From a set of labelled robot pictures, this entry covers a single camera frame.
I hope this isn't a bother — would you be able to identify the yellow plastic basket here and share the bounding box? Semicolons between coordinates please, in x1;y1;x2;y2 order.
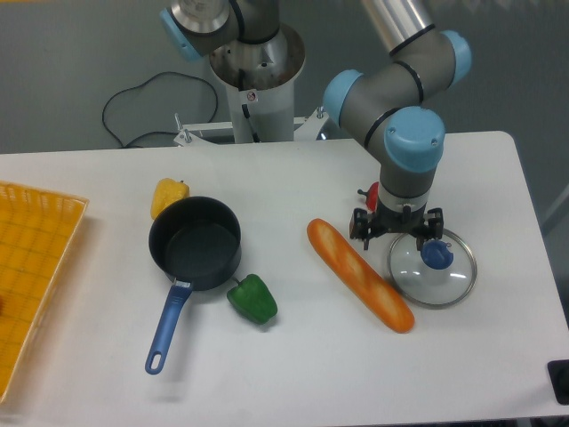
1;181;89;401

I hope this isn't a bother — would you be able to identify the green bell pepper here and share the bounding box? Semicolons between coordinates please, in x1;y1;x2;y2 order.
226;274;278;325

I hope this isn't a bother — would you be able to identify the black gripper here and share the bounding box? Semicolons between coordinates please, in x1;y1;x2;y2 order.
349;202;445;250

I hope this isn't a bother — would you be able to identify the black object at table edge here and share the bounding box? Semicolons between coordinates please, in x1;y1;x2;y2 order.
547;359;569;406

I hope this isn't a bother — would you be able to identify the red bell pepper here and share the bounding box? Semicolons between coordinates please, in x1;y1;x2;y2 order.
357;181;379;212

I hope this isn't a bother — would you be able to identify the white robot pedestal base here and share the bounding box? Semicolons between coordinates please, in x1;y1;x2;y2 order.
208;23;330;143

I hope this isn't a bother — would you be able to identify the yellow bell pepper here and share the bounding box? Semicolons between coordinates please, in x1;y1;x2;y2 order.
150;178;190;220

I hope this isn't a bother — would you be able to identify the glass lid with blue knob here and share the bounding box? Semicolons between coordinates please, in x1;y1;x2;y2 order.
387;230;477;309

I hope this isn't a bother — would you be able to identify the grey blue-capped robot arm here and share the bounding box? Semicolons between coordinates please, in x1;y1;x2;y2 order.
160;1;472;245

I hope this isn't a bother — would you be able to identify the black cable on floor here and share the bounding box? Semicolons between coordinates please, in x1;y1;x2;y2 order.
101;71;220;149

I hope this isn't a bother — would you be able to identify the black saucepan with blue handle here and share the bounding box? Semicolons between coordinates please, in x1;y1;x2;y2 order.
145;196;242;375

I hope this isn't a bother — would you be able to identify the long orange baguette bread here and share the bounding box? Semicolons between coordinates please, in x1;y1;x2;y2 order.
307;218;415;334

